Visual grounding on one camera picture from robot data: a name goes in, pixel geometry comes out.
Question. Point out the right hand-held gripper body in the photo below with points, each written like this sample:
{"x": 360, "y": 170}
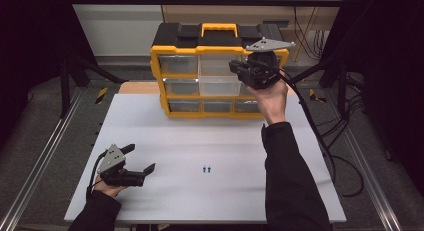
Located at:
{"x": 261, "y": 71}

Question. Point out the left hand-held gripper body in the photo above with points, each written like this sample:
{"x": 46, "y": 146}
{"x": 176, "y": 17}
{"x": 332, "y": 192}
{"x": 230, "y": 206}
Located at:
{"x": 113, "y": 157}

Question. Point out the clear plastic drawer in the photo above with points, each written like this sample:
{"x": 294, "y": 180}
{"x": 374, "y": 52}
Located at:
{"x": 218, "y": 86}

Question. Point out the yellow black drawer organizer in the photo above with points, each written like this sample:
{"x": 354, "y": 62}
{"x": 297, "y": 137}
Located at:
{"x": 218, "y": 41}

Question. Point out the person's left hand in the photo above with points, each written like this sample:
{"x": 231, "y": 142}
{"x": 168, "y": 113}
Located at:
{"x": 108, "y": 191}

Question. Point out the person's right hand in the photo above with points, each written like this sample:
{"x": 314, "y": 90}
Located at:
{"x": 275, "y": 104}

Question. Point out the grid of clear drawers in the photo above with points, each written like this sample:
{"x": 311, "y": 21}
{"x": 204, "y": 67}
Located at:
{"x": 181, "y": 86}

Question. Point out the yellow black hazard tape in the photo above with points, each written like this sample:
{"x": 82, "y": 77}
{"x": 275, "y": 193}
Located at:
{"x": 101, "y": 95}
{"x": 315, "y": 96}

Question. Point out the black metal stand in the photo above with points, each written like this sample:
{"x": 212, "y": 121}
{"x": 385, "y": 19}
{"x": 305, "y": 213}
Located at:
{"x": 65, "y": 87}
{"x": 341, "y": 87}

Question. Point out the black horizontal bar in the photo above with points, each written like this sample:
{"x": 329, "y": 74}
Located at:
{"x": 166, "y": 1}

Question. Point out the black curtain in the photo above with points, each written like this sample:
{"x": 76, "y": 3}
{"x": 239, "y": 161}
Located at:
{"x": 30, "y": 41}
{"x": 393, "y": 57}

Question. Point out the metal floor rail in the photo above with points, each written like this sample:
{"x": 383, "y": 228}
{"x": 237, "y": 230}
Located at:
{"x": 366, "y": 171}
{"x": 43, "y": 151}

